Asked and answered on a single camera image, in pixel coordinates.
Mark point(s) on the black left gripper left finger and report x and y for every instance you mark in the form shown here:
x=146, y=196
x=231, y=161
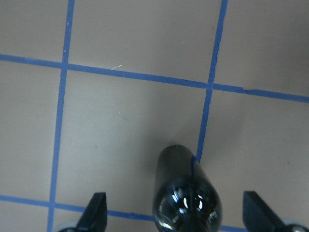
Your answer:
x=94, y=218

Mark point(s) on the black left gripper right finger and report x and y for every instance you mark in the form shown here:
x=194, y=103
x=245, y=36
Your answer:
x=258, y=216

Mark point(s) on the dark glass wine bottle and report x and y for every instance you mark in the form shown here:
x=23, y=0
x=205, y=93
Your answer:
x=184, y=198

